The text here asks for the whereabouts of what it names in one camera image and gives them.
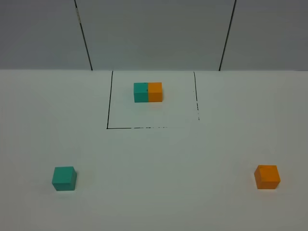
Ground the teal template block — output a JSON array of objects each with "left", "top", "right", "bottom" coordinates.
[{"left": 133, "top": 83, "right": 149, "bottom": 103}]

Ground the orange template block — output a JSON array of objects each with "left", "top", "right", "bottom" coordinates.
[{"left": 148, "top": 82, "right": 163, "bottom": 103}]

